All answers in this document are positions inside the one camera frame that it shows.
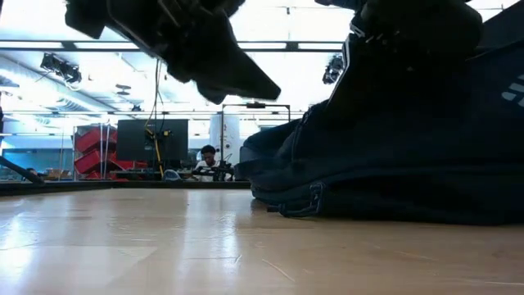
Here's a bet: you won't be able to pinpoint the red bin shelf rack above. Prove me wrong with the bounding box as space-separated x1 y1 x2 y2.
73 125 149 181

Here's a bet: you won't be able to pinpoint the black hanging cables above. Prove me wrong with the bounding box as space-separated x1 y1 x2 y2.
151 59 165 124

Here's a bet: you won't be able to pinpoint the black ceiling camera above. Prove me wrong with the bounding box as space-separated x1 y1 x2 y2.
322 55 345 85
39 52 83 86

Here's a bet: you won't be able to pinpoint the white column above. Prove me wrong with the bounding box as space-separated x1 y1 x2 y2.
209 113 242 165

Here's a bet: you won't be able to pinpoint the navy blue backpack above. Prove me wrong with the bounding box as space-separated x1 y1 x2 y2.
235 39 524 226

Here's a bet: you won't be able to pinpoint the yellow cable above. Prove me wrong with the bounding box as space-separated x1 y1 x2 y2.
143 127 165 178

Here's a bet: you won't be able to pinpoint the person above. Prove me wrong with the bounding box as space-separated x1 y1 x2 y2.
25 166 61 181
193 144 234 183

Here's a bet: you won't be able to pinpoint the black overhead frame beam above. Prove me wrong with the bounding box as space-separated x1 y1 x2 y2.
0 39 345 52

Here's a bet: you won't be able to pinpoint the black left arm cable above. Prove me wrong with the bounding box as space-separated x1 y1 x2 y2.
0 155 45 184

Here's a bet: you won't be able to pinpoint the black monitor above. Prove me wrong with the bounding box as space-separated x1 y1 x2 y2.
116 118 189 162

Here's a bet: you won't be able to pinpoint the blue wall panel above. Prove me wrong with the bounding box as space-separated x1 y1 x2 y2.
0 147 75 181

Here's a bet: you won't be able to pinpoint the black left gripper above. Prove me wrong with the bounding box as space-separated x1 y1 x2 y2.
64 0 283 106

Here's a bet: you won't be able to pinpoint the distant black robot rig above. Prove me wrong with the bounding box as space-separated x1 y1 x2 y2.
191 161 237 183

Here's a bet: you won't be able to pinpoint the black curtain partition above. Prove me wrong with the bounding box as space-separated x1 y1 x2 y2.
477 0 524 54

